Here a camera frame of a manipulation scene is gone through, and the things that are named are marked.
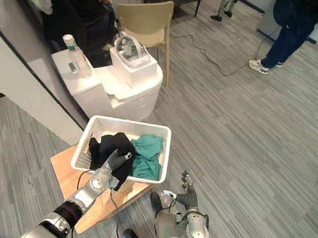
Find dark robot left foot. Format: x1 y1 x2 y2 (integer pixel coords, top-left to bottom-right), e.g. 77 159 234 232
122 229 141 238

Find long black floor cable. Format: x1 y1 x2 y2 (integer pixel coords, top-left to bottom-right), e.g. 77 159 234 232
167 22 282 79

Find white cardboard box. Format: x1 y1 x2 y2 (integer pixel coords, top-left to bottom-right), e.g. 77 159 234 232
107 47 159 91

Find dark robot foot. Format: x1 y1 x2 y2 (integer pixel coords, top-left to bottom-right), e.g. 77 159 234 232
149 192 169 217
122 229 141 238

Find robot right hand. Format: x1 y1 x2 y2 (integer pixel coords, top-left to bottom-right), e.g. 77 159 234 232
161 170 200 211

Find silver robot right leg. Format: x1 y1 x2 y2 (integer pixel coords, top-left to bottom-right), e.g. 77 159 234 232
153 210 187 238

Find white rounded cabinet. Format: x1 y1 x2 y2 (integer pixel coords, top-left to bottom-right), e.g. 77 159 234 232
48 48 165 122

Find white VR headset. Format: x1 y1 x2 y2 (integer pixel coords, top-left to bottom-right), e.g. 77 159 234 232
112 35 152 71

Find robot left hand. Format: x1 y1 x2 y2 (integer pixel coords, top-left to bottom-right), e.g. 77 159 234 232
103 148 134 174

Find white plastic laundry basket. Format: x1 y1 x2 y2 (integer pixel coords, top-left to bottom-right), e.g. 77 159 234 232
70 114 173 185

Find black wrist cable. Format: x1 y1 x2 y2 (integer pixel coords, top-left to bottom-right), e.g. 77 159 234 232
75 168 126 238
167 195 188 227

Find black cloth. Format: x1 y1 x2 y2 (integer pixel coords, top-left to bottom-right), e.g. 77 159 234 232
86 131 137 192

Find dark robot right foot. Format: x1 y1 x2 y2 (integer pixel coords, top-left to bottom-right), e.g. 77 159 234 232
149 192 169 217

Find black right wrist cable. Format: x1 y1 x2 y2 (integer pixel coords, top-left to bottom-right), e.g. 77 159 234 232
167 195 188 227

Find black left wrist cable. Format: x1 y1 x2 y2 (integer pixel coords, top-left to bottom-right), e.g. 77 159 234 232
75 168 126 238

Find grey legs with dark shoes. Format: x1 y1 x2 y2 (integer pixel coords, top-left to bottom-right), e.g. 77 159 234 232
210 0 239 23

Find standing person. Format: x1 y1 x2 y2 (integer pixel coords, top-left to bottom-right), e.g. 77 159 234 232
248 0 318 77

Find seated person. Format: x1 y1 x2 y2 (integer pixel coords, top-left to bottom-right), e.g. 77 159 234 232
42 0 120 56

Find clear plastic bottle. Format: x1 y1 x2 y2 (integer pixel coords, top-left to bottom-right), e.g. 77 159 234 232
61 34 94 79

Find white appliance box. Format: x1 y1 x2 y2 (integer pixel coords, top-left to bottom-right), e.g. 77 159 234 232
256 0 318 45

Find beige plastic chair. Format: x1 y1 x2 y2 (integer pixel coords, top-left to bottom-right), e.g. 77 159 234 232
112 0 175 87

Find low wooden table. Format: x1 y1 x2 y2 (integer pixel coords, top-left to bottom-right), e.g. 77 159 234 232
47 143 155 236

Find teal cloth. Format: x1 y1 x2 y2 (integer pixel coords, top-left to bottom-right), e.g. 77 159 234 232
129 133 165 182

